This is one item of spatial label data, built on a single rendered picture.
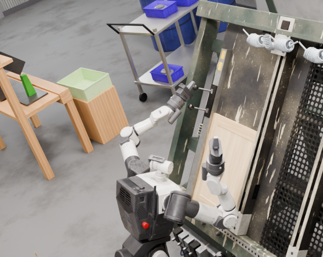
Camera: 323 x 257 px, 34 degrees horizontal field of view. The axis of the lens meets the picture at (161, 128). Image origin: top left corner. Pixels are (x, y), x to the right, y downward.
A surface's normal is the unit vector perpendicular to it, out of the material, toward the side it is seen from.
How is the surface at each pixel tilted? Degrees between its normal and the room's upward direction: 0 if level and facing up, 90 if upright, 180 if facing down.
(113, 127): 90
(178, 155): 90
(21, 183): 0
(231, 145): 56
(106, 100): 90
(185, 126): 90
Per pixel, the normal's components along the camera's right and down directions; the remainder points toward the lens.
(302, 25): -0.82, -0.07
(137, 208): 0.53, 0.29
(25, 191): -0.28, -0.82
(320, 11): -0.82, 0.47
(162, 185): 0.06, -0.95
